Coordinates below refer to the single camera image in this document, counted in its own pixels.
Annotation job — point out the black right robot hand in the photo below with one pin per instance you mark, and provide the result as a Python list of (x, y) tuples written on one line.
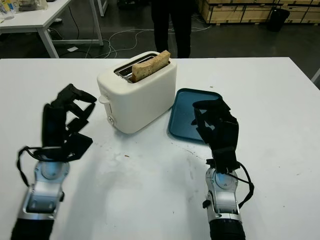
[(225, 132)]

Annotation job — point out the clear bag with brown contents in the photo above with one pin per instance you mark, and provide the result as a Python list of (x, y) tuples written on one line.
[(32, 4)]

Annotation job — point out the wooden crate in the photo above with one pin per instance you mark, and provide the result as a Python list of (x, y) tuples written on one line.
[(225, 10)]

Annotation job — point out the person in black trousers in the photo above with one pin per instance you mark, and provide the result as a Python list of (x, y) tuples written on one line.
[(162, 30)]

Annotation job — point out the white paper sheet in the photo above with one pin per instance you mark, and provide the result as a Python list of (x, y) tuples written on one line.
[(72, 48)]

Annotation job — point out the cream white two-slot toaster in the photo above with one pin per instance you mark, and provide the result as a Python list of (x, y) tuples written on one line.
[(140, 102)]

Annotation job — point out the slice of brown bread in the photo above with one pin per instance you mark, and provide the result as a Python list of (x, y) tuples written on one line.
[(150, 68)]

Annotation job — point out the clear plastic cup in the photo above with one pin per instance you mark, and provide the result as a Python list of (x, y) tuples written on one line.
[(6, 11)]

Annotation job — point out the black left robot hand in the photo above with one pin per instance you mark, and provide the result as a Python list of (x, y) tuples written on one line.
[(52, 125)]

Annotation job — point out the white office table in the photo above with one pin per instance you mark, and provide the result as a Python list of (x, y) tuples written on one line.
[(37, 17)]

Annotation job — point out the black waste bin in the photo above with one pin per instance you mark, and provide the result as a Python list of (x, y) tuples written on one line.
[(278, 20)]

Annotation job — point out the white toaster lever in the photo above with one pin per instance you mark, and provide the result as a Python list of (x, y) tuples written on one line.
[(103, 99)]

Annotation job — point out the teal rectangular tray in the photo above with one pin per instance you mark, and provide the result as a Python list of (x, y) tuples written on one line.
[(185, 105)]

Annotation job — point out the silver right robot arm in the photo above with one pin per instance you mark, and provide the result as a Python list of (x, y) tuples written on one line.
[(222, 197)]

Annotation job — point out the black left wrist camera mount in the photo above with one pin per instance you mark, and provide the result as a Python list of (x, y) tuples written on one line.
[(75, 146)]

